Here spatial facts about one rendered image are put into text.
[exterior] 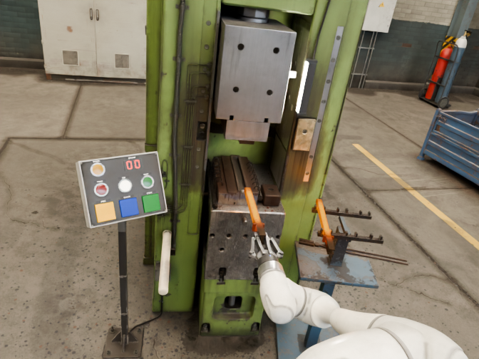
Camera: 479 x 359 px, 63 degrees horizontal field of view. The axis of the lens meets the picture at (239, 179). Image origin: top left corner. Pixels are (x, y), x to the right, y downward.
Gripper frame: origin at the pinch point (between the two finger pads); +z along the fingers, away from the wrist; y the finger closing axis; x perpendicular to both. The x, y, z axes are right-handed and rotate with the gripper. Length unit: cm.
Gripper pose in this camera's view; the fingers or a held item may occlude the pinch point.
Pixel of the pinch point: (259, 233)
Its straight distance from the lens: 155.7
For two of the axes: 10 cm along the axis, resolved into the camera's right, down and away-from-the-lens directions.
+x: 1.2, -8.7, -4.8
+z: -1.2, -4.9, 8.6
